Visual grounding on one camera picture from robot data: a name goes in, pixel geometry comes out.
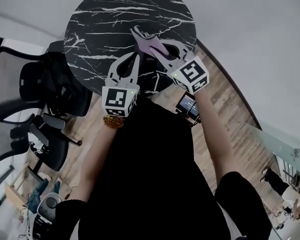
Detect small black screen device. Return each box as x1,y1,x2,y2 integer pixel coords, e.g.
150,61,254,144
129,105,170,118
175,93,201,128

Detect brown beaded bracelet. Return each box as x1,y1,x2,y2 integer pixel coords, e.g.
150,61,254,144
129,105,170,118
102,114,125,130

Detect person's black clothing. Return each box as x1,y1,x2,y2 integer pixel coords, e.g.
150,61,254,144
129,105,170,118
48,96,273,240

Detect light wooden board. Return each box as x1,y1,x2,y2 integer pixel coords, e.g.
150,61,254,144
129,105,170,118
3,180,29,205

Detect black backpack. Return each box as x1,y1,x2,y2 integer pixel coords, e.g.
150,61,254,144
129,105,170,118
18,50,94,118

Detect purple cloth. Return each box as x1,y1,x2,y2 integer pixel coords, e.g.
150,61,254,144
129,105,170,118
130,25,178,60

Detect black mesh office chair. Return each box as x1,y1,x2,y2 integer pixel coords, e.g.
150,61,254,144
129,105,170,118
0,112,82,177
0,40,94,118

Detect white and grey appliance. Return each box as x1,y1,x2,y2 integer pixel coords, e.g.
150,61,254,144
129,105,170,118
31,192,64,240

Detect frosted glass door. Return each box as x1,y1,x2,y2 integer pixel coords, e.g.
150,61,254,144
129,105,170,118
244,122,300,175

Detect person's right forearm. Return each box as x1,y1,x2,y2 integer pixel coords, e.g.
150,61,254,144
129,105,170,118
194,90,238,185

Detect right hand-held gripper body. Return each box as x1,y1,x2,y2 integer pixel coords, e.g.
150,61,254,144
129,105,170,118
165,51,210,95

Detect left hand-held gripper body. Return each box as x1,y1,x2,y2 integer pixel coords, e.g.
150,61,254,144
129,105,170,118
101,77,141,118

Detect metal door handle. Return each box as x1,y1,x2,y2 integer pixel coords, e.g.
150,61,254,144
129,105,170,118
290,147,300,162

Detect black rectangular device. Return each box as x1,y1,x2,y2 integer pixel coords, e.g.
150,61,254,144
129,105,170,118
137,49,159,85

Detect white plastic bag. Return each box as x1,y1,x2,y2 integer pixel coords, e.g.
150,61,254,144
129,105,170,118
27,132,45,155

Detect person's left forearm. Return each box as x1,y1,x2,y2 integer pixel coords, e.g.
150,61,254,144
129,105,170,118
73,123,121,203

